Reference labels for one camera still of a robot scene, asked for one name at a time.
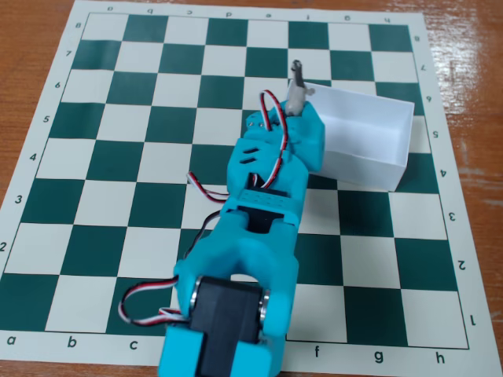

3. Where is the cyan gripper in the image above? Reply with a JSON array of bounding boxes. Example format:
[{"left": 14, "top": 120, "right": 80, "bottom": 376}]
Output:
[{"left": 226, "top": 99, "right": 325, "bottom": 193}]

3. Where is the red white black elbow cable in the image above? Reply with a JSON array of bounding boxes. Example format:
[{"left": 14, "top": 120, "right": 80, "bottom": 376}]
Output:
[{"left": 183, "top": 170, "right": 230, "bottom": 261}]

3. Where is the red white black base cable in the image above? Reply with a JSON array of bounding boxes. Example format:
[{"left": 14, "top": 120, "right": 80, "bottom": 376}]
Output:
[{"left": 118, "top": 276, "right": 186, "bottom": 328}]

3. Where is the red white black wrist cable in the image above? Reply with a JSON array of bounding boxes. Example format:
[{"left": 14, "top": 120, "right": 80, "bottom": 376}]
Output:
[{"left": 259, "top": 90, "right": 291, "bottom": 190}]

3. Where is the green white chessboard mat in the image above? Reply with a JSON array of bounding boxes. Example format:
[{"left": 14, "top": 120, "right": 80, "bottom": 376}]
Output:
[{"left": 0, "top": 0, "right": 491, "bottom": 373}]

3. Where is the white open cardboard box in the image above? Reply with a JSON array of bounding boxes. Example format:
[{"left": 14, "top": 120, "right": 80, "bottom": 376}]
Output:
[{"left": 288, "top": 79, "right": 416, "bottom": 193}]

